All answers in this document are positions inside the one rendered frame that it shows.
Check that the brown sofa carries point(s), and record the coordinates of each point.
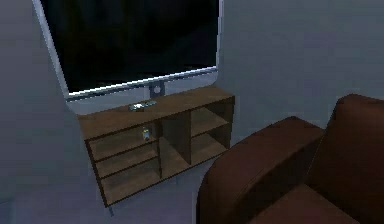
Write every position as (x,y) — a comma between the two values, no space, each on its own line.
(293,166)

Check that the brown wooden shelf unit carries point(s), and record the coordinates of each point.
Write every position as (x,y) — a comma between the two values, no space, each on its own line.
(173,110)

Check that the grey remote control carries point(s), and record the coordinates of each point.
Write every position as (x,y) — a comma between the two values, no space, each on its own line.
(142,105)

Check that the small yellow blue figurine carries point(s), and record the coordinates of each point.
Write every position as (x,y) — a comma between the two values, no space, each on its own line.
(145,133)

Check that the black television set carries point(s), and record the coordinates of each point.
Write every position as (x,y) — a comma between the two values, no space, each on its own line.
(133,40)

